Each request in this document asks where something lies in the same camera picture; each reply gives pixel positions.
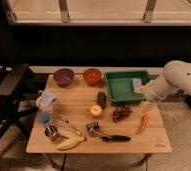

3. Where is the blue cup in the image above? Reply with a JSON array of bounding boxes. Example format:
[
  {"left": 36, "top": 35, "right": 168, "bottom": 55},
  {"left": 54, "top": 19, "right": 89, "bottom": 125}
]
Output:
[{"left": 37, "top": 112, "right": 52, "bottom": 128}]

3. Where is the red bowl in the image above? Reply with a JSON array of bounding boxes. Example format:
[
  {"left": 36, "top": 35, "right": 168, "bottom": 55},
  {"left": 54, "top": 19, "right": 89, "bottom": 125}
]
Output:
[{"left": 83, "top": 68, "right": 102, "bottom": 86}]

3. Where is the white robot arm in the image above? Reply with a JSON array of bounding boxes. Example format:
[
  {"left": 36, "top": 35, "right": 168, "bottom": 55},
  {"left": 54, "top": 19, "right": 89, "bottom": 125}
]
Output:
[{"left": 143, "top": 60, "right": 191, "bottom": 103}]

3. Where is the peach apple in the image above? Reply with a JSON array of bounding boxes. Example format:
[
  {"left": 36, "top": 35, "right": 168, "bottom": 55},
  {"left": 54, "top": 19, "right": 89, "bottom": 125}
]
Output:
[{"left": 90, "top": 105, "right": 102, "bottom": 117}]

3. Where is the metal fork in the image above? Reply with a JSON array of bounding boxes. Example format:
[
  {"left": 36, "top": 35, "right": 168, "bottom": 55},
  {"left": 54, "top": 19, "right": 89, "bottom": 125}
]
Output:
[{"left": 60, "top": 114, "right": 83, "bottom": 136}]

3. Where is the red chili pepper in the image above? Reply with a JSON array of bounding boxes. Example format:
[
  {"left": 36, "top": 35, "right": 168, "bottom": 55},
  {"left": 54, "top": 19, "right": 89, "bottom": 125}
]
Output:
[{"left": 136, "top": 114, "right": 149, "bottom": 134}]

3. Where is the black handled can opener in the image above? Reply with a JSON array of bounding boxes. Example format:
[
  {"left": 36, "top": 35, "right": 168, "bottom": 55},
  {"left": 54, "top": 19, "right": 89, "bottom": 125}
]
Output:
[{"left": 86, "top": 122, "right": 131, "bottom": 142}]

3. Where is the white folded cloth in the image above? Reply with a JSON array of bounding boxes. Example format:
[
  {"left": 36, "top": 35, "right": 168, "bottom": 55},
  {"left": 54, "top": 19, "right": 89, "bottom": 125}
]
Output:
[{"left": 36, "top": 90, "right": 57, "bottom": 113}]

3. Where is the dark red grape bunch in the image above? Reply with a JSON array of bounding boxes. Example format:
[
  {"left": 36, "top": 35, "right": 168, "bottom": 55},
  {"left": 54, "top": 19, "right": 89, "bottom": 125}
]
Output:
[{"left": 112, "top": 106, "right": 133, "bottom": 122}]

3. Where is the green plastic tray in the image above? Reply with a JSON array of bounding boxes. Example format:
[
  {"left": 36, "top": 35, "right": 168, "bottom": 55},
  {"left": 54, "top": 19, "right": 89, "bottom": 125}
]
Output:
[{"left": 104, "top": 70, "right": 150, "bottom": 104}]

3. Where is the wooden folding table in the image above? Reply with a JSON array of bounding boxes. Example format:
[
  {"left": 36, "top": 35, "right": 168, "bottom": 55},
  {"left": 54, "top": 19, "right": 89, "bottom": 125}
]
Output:
[{"left": 26, "top": 75, "right": 172, "bottom": 154}]

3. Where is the black chair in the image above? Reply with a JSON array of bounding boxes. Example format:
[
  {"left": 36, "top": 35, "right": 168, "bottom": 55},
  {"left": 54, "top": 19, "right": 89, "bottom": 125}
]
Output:
[{"left": 0, "top": 63, "right": 38, "bottom": 139}]

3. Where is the purple bowl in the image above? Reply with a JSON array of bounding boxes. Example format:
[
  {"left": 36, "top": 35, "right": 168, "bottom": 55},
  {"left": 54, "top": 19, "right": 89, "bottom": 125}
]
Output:
[{"left": 53, "top": 68, "right": 74, "bottom": 86}]

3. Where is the yellow banana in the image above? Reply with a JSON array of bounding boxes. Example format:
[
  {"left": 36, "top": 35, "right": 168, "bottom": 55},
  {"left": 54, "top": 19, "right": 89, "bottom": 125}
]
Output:
[{"left": 57, "top": 136, "right": 86, "bottom": 150}]

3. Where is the metal measuring cup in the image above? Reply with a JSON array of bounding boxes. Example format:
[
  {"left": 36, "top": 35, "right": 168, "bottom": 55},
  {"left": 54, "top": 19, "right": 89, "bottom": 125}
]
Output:
[{"left": 44, "top": 125, "right": 64, "bottom": 141}]

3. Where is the blue sponge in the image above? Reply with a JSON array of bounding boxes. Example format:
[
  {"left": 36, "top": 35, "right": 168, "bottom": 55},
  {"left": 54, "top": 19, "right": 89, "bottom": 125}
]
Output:
[{"left": 132, "top": 78, "right": 142, "bottom": 89}]

